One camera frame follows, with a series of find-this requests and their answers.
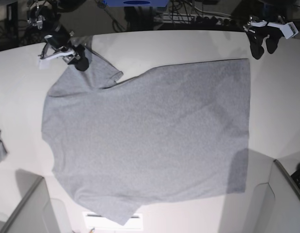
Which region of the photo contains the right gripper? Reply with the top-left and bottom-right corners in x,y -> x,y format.
44,24 -> 89,71

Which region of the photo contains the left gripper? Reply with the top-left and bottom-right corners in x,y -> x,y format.
243,16 -> 285,60

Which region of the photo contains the grey T-shirt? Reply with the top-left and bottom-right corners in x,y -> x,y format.
42,51 -> 251,225

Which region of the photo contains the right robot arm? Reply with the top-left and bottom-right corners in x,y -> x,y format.
27,0 -> 89,71

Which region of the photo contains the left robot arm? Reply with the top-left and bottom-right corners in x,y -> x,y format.
243,0 -> 299,60

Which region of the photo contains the blue box at top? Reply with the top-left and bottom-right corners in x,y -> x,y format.
102,0 -> 169,7

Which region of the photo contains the black power strip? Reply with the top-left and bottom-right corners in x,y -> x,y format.
193,16 -> 237,26

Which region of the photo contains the grey partition right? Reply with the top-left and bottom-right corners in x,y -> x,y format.
242,160 -> 300,233

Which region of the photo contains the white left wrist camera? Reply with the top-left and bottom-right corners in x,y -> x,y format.
248,21 -> 299,39

